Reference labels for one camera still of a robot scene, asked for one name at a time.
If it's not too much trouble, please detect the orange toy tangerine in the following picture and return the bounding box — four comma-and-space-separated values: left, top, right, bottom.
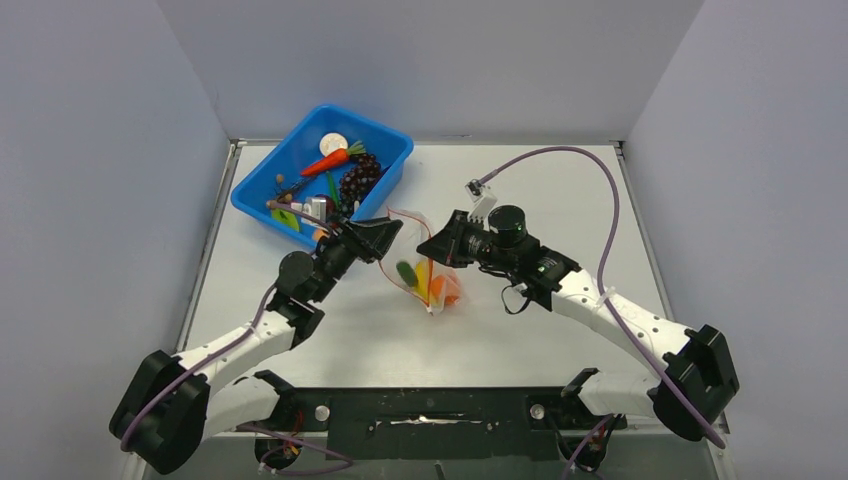
429, 274, 462, 308

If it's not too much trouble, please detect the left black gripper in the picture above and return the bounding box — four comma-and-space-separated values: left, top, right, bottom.
310, 214, 402, 303

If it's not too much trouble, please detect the blue plastic bin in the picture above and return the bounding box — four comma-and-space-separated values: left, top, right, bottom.
230, 104, 414, 248

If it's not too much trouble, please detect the orange toy carrot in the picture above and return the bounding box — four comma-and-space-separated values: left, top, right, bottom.
300, 141, 367, 177

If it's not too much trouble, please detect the white round toy slice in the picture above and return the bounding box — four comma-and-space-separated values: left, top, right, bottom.
319, 132, 349, 156

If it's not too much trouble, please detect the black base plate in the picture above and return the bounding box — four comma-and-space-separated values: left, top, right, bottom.
261, 387, 600, 461

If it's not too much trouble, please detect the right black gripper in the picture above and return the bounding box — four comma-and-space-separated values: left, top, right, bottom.
418, 211, 516, 274

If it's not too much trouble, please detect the clear zip top bag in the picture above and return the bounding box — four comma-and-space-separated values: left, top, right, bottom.
379, 208, 463, 315

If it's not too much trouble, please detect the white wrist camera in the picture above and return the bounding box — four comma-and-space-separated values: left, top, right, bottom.
290, 197, 328, 227
465, 179, 497, 224

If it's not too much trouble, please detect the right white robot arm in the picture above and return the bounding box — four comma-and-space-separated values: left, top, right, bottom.
417, 205, 739, 447

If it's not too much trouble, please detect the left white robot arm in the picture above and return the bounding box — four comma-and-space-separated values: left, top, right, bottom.
109, 217, 403, 474

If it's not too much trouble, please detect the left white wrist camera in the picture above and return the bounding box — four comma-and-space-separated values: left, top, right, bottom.
290, 197, 328, 227

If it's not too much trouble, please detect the green toy cucumber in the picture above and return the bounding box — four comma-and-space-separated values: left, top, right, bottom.
395, 260, 419, 289

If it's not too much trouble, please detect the green toy leaf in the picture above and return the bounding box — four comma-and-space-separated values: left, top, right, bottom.
271, 209, 300, 232

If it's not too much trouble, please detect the brown toy longan bunch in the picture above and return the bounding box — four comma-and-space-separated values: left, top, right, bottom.
266, 174, 300, 210

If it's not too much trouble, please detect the green toy chili pepper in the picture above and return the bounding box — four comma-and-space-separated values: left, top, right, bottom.
325, 171, 340, 208

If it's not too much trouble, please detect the dark toy grape bunch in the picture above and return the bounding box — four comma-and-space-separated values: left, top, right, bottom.
338, 153, 383, 217

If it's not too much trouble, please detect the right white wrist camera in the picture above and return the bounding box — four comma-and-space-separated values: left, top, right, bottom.
465, 179, 497, 224

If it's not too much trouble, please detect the yellow toy banana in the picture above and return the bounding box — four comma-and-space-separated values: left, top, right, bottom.
414, 259, 431, 303

